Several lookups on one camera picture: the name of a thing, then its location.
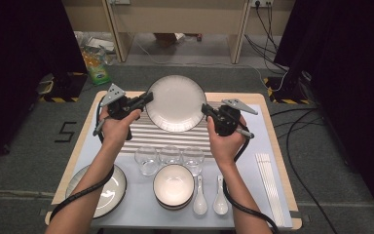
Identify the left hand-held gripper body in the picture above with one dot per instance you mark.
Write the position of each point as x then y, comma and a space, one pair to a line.
112, 96

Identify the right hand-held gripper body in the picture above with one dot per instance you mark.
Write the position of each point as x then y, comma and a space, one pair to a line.
227, 122

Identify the white plate with dark rim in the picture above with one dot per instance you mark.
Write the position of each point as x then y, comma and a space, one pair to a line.
175, 104
113, 195

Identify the bundle of white chopsticks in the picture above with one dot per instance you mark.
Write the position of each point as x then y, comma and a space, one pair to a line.
270, 188

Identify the white ceramic soup spoon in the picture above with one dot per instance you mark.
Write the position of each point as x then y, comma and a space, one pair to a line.
200, 206
220, 206

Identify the person's right hand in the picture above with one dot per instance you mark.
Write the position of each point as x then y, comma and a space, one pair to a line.
227, 146

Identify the person's left hand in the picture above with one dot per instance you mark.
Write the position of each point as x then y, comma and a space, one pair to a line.
117, 131

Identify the green snack bag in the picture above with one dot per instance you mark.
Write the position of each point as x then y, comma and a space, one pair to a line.
97, 70

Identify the striped grey placemat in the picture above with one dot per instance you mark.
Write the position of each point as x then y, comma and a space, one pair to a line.
175, 141

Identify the black yellow striped stand base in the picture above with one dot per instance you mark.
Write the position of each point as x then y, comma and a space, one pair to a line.
289, 92
68, 87

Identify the clear drinking glass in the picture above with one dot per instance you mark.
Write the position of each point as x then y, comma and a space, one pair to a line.
193, 159
146, 161
169, 155

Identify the clear plastic bags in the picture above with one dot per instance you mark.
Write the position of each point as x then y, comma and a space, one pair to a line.
94, 42

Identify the brown cardboard box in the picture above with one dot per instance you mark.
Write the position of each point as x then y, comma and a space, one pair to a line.
167, 39

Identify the small red object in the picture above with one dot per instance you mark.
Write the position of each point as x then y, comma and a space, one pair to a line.
199, 37

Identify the beige wooden desk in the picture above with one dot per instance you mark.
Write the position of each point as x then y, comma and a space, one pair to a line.
181, 16

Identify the pale blue table mat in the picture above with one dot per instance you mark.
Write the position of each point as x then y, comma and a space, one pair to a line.
214, 221

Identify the black curtain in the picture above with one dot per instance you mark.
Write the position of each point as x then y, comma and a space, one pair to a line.
354, 81
13, 65

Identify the white wall socket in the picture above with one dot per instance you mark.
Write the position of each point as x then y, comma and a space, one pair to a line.
252, 2

